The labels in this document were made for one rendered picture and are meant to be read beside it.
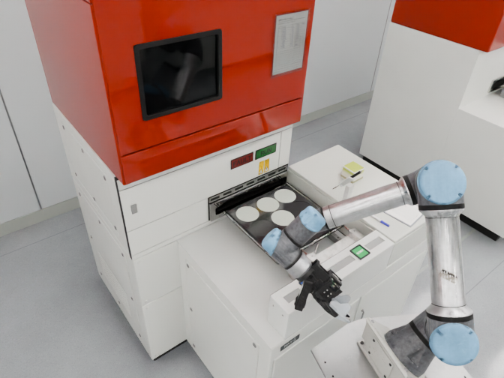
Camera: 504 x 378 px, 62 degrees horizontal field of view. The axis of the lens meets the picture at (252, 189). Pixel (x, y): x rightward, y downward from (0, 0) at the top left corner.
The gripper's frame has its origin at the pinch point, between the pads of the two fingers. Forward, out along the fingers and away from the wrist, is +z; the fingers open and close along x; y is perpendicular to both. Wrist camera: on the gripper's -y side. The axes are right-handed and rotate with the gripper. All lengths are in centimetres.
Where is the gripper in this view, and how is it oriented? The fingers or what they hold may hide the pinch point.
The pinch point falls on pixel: (344, 318)
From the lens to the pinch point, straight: 139.1
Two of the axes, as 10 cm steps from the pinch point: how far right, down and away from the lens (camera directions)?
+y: 6.7, -6.6, -3.4
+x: 1.9, -2.9, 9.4
